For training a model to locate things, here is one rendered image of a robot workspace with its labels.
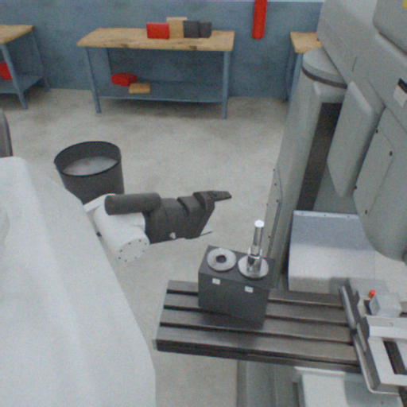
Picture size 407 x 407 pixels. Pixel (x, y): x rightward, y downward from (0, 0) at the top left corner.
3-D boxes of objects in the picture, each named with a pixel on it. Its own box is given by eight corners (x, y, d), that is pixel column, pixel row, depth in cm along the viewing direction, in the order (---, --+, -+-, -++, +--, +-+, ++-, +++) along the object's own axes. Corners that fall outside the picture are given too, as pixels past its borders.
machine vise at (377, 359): (424, 399, 91) (442, 381, 84) (366, 393, 92) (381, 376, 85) (381, 291, 117) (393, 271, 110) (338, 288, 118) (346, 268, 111)
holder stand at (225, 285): (262, 324, 107) (270, 287, 94) (197, 307, 112) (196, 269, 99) (268, 294, 116) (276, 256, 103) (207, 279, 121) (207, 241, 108)
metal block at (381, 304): (394, 321, 99) (402, 310, 95) (374, 319, 100) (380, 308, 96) (389, 306, 103) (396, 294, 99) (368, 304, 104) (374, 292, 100)
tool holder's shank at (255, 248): (249, 253, 95) (252, 226, 88) (250, 246, 98) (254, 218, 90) (259, 257, 95) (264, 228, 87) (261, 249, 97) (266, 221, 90)
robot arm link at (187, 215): (201, 250, 74) (156, 261, 66) (179, 221, 79) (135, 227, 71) (225, 208, 67) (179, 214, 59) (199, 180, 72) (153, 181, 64)
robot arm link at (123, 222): (163, 258, 64) (108, 271, 57) (138, 221, 70) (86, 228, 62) (184, 215, 58) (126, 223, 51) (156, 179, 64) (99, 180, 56)
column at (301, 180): (330, 356, 192) (468, 87, 92) (250, 347, 196) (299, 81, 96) (315, 284, 231) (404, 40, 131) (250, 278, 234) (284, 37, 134)
